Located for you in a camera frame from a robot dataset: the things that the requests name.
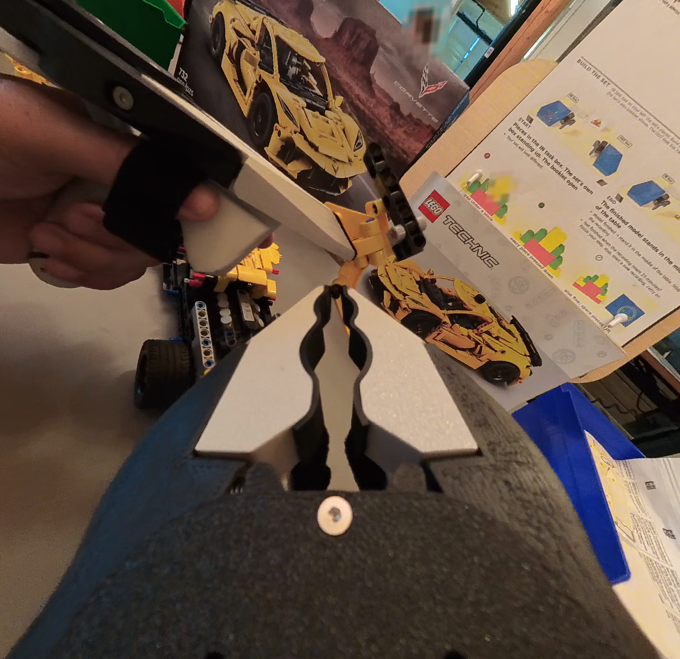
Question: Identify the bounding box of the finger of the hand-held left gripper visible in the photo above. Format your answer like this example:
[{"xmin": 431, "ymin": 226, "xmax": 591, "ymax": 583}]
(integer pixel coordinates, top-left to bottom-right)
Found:
[{"xmin": 231, "ymin": 157, "xmax": 357, "ymax": 262}]

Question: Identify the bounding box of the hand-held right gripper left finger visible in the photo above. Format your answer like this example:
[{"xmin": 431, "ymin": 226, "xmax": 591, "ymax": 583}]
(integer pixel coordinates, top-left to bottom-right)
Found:
[{"xmin": 194, "ymin": 285, "xmax": 332, "ymax": 490}]

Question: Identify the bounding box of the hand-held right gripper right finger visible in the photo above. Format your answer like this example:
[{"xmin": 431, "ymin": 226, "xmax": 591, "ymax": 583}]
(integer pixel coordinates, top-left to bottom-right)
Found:
[{"xmin": 344, "ymin": 286, "xmax": 480, "ymax": 491}]

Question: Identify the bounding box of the yellow curved fender assembly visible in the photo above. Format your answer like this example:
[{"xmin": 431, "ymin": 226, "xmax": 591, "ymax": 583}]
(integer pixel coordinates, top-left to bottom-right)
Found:
[{"xmin": 325, "ymin": 143, "xmax": 428, "ymax": 337}]

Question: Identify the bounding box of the grey desk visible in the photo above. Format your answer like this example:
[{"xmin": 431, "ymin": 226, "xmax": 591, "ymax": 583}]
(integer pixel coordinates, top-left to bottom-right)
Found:
[{"xmin": 0, "ymin": 27, "xmax": 373, "ymax": 649}]

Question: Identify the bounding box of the person's left hand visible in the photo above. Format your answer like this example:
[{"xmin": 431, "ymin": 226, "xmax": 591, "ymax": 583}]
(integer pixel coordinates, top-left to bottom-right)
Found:
[{"xmin": 0, "ymin": 78, "xmax": 274, "ymax": 291}]

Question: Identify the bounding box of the dark green plastic tray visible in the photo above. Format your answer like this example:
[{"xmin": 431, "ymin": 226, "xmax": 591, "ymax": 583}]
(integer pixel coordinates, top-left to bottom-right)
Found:
[{"xmin": 66, "ymin": 0, "xmax": 188, "ymax": 70}]

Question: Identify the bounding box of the partly built toy car model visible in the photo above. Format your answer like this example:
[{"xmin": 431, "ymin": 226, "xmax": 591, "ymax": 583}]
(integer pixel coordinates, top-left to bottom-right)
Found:
[{"xmin": 133, "ymin": 242, "xmax": 282, "ymax": 411}]

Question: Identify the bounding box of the blue storage bin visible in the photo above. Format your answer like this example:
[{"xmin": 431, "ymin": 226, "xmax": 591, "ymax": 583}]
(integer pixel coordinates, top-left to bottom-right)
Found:
[{"xmin": 512, "ymin": 383, "xmax": 646, "ymax": 585}]

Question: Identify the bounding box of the instruction booklet with yellow car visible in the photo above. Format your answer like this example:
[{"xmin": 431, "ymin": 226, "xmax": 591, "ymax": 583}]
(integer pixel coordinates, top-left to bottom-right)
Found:
[{"xmin": 356, "ymin": 171, "xmax": 628, "ymax": 413}]

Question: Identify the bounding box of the dark toy car box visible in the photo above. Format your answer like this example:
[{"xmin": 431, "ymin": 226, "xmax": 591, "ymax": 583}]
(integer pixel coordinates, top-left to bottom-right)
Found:
[{"xmin": 167, "ymin": 0, "xmax": 471, "ymax": 203}]

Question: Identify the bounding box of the stack of white paper sheets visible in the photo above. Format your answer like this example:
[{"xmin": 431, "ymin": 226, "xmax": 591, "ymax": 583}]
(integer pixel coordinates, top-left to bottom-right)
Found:
[{"xmin": 584, "ymin": 431, "xmax": 680, "ymax": 659}]

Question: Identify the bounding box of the instruction poster board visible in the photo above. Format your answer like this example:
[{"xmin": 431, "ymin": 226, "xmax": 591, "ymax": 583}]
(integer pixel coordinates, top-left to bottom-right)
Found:
[{"xmin": 401, "ymin": 0, "xmax": 680, "ymax": 384}]

